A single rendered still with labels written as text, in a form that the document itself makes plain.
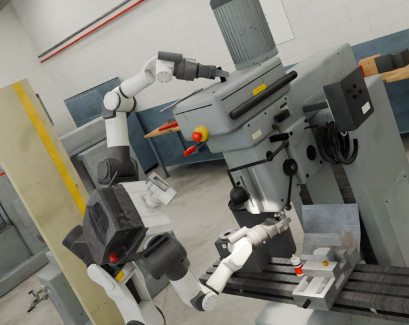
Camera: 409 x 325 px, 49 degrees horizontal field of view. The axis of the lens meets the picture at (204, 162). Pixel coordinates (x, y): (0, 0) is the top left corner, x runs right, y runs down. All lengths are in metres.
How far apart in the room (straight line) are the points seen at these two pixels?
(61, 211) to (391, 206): 2.11
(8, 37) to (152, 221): 10.06
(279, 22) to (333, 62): 4.37
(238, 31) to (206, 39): 5.61
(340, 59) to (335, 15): 3.88
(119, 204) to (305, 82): 1.00
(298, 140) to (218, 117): 0.47
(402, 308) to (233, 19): 1.29
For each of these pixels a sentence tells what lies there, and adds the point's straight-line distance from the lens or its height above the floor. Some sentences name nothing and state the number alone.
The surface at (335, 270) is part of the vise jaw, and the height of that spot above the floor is 1.02.
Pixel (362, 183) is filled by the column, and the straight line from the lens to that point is 2.23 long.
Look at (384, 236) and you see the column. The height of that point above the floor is 0.89.
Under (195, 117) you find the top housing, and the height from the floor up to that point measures 1.83.
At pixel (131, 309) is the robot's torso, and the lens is 2.14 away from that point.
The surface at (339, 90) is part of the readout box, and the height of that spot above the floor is 1.69.
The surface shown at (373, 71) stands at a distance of 5.75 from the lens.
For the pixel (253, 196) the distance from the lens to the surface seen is 1.89.
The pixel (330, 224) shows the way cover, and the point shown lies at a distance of 2.38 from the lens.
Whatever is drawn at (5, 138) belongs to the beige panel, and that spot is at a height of 2.00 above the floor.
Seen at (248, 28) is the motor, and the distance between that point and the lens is 1.97.
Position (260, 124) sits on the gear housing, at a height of 1.69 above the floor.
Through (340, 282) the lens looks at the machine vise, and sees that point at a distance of 2.03.
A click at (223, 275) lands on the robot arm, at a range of 1.93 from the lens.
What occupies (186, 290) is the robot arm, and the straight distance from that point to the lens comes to 1.82.
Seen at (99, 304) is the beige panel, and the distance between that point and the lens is 3.49.
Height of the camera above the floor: 2.10
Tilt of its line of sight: 15 degrees down
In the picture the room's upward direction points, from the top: 24 degrees counter-clockwise
